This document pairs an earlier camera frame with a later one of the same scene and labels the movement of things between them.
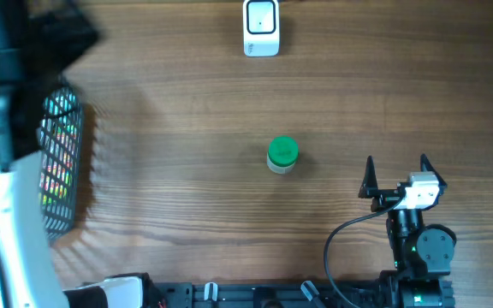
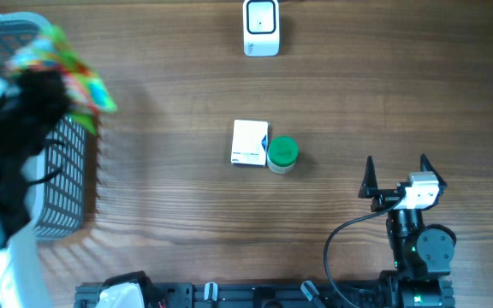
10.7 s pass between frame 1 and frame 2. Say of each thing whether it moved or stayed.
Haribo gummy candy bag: moved
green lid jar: stayed
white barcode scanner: stayed
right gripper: stayed
